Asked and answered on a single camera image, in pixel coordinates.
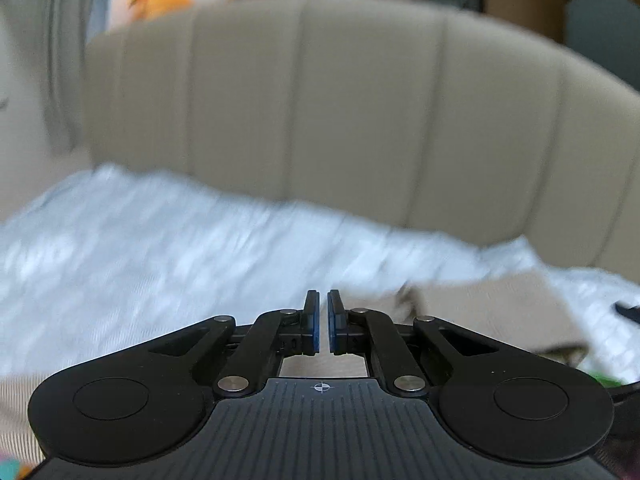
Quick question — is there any beige striped shirt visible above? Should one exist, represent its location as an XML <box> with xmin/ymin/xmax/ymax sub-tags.
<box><xmin>1</xmin><ymin>270</ymin><xmax>589</xmax><ymax>479</ymax></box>

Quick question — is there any colourful cartoon play mat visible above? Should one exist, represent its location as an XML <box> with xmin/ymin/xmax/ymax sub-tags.
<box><xmin>0</xmin><ymin>366</ymin><xmax>640</xmax><ymax>480</ymax></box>

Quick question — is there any white quilted mattress cover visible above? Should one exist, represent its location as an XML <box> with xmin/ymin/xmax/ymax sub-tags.
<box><xmin>1</xmin><ymin>165</ymin><xmax>639</xmax><ymax>382</ymax></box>

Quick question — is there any beige padded headboard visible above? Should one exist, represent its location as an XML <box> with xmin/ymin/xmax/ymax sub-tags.
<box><xmin>84</xmin><ymin>0</ymin><xmax>639</xmax><ymax>280</ymax></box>

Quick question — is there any grey curtain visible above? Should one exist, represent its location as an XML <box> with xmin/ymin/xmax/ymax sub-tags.
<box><xmin>1</xmin><ymin>0</ymin><xmax>93</xmax><ymax>154</ymax></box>

